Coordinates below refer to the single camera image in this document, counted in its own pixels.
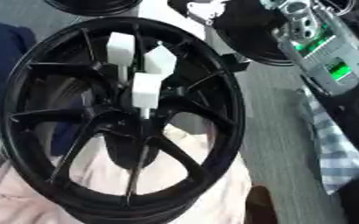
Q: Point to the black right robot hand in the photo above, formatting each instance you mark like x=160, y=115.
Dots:
x=244, y=13

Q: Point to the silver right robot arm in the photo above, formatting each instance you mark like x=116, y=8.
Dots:
x=325, y=55

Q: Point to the black spoked wheel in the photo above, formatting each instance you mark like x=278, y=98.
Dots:
x=93, y=121

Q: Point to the small black block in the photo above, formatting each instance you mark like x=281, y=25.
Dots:
x=234, y=61

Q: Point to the dark brown rounded object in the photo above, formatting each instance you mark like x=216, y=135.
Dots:
x=261, y=207

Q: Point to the person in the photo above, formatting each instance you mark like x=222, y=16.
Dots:
x=4, y=64

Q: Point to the pale pink fabric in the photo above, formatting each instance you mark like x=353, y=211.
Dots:
x=14, y=201

